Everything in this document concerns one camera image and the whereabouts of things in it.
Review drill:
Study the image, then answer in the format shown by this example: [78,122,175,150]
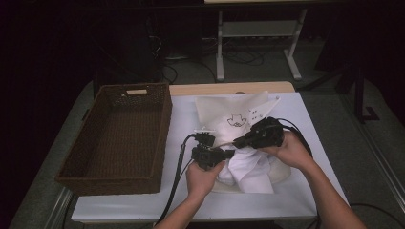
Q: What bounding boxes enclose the white shirt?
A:
[218,94,283,195]

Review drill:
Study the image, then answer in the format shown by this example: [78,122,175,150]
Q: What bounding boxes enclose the black floor cables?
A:
[160,37,266,84]

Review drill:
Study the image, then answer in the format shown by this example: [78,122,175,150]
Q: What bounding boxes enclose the left hand-held gripper black cable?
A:
[154,133,200,227]

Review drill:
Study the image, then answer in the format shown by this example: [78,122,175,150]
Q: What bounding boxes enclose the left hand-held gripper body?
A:
[190,132,224,172]

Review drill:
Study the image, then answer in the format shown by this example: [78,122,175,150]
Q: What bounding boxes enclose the hand-held gripper black cable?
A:
[276,117,323,229]
[154,133,200,227]

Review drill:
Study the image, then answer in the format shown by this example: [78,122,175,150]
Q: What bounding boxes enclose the black metal stand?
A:
[300,63,381,125]

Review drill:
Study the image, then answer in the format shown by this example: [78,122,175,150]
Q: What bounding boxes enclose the person's left hand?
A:
[185,160,226,201]

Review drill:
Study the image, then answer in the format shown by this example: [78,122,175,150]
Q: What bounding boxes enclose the right hand-held gripper black cable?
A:
[276,117,323,229]

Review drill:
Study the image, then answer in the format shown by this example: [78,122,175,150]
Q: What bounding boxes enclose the person's right hand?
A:
[260,131,316,172]

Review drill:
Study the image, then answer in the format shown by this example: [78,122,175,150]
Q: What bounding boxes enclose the brown woven basket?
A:
[54,82,174,197]

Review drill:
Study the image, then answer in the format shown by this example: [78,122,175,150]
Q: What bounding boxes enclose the white printed cloth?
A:
[193,91,292,194]

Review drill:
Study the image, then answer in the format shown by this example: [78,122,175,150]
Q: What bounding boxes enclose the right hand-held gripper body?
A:
[249,116,286,150]

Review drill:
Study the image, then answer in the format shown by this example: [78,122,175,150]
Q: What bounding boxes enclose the white metal desk frame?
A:
[215,8,309,82]

